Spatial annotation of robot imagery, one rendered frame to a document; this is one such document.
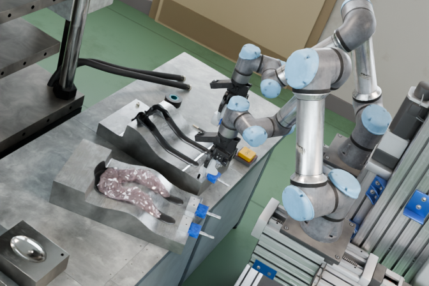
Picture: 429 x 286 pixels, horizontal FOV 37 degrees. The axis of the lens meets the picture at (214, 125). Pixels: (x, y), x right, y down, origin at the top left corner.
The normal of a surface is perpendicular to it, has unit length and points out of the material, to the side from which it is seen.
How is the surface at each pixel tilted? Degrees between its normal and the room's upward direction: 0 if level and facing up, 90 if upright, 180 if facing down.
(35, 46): 0
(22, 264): 0
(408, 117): 90
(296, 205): 97
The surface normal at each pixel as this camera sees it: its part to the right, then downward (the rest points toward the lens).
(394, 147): -0.42, 0.44
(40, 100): 0.29, -0.77
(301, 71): -0.81, -0.02
